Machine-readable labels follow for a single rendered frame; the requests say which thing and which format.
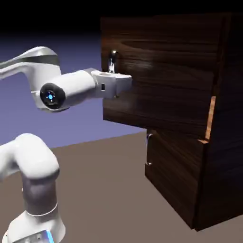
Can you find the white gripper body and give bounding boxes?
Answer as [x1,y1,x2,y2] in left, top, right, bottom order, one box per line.
[113,73,133,99]

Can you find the long curved metal door handle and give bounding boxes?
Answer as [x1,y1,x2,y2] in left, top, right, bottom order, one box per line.
[107,49,120,99]

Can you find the large dark wood cabinet door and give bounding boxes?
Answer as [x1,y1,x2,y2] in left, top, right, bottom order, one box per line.
[100,16,223,141]

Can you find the small dark wood cabinet door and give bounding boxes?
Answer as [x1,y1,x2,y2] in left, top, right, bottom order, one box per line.
[144,129,208,231]

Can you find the dark wood cabinet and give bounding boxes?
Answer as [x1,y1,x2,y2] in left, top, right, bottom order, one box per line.
[100,12,243,233]

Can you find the short curved metal door handle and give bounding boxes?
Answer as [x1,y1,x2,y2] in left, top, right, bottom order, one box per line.
[145,132,154,166]

